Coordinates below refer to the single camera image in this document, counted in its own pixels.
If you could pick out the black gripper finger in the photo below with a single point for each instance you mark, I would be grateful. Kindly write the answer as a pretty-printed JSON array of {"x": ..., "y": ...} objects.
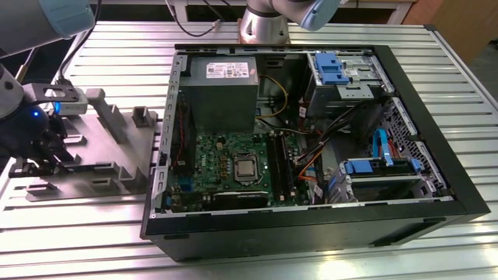
[
  {"x": 52, "y": 146},
  {"x": 23, "y": 169}
]

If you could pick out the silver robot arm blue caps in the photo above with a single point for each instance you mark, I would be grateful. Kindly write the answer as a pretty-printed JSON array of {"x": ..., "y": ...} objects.
[{"x": 31, "y": 23}]

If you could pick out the grey parts rack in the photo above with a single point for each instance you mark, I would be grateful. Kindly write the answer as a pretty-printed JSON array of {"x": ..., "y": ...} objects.
[{"x": 100, "y": 146}]

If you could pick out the green motherboard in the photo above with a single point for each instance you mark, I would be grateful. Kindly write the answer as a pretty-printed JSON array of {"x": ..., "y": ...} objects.
[{"x": 210, "y": 151}]

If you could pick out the grey power supply unit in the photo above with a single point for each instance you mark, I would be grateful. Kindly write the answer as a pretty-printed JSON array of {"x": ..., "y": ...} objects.
[{"x": 222, "y": 105}]

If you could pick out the silver CPU in socket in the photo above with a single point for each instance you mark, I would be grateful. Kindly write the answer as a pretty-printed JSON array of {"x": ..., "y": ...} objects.
[{"x": 246, "y": 168}]

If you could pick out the black graphics card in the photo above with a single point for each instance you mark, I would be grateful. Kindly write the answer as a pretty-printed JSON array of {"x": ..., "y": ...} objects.
[{"x": 240, "y": 201}]

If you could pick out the black open PC case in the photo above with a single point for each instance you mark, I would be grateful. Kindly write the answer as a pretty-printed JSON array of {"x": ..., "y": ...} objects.
[{"x": 272, "y": 233}]

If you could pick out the blue drive bay latch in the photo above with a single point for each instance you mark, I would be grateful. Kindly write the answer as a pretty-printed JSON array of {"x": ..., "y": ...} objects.
[{"x": 329, "y": 65}]

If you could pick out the silver drive cage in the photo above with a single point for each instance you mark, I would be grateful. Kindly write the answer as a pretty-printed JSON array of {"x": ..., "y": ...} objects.
[{"x": 350, "y": 91}]

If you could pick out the blue disk carrier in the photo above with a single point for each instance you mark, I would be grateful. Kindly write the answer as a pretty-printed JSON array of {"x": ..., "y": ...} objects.
[{"x": 362, "y": 169}]

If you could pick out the black table corner cap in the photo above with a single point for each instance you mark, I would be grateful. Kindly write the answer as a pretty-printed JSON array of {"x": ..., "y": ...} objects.
[{"x": 430, "y": 28}]

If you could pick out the wooden cabinet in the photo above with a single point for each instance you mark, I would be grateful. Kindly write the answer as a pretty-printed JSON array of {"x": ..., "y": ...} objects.
[{"x": 459, "y": 23}]

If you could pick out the black camera bracket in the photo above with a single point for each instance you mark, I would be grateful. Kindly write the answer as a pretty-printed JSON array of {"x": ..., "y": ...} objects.
[{"x": 35, "y": 89}]

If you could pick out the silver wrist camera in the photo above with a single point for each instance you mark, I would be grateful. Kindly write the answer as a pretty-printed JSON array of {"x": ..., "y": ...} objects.
[{"x": 74, "y": 105}]

